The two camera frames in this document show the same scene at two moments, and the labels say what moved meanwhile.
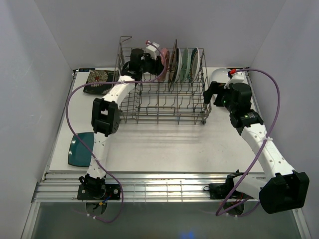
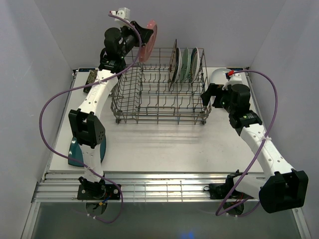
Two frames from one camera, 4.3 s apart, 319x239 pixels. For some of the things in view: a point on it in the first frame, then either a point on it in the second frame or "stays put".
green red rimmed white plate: [195, 64] stays put
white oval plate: [220, 75] stays put
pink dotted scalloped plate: [165, 57] to [145, 50]
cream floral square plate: [172, 63] stays put
